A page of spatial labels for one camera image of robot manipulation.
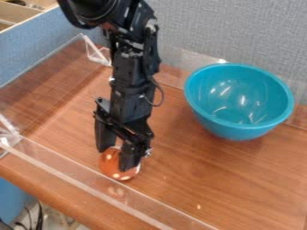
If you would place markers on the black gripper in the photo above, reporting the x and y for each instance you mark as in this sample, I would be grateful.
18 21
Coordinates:
122 118

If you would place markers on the red white-stemmed toy mushroom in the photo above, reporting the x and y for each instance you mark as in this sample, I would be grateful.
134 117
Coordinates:
109 165

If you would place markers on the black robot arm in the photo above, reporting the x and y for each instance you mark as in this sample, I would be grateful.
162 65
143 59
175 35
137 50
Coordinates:
130 26

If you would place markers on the blue plastic bowl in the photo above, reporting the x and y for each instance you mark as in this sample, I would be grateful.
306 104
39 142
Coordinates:
239 100

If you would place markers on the clear acrylic front barrier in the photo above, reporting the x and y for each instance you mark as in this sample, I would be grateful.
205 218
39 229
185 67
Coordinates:
94 183

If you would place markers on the clear acrylic barrier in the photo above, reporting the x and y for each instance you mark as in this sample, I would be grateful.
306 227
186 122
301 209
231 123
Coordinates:
182 61
31 98
94 183

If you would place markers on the clear acrylic left barrier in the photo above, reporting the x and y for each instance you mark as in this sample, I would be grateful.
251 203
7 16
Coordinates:
31 98

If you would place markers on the clear acrylic back barrier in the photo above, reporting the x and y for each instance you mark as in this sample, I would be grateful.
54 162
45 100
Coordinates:
182 61

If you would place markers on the wooden shelf unit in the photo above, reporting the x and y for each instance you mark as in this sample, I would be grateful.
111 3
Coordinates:
18 11

